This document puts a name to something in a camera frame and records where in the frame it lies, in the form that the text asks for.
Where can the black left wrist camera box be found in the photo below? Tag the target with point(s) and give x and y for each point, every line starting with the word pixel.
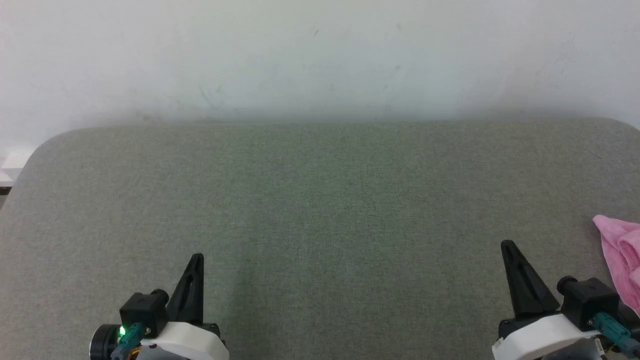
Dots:
pixel 135 315

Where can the white wall trim block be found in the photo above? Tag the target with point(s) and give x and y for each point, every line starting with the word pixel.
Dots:
pixel 15 162

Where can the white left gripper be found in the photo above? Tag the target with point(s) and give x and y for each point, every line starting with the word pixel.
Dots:
pixel 185 342

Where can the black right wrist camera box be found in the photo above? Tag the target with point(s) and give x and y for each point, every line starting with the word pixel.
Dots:
pixel 592 300

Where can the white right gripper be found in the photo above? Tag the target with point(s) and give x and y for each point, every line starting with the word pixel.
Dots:
pixel 540 337

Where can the pink garment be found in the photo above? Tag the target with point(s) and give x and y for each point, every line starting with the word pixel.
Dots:
pixel 622 255

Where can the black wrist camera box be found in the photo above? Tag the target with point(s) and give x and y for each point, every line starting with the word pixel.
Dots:
pixel 135 315
pixel 592 300

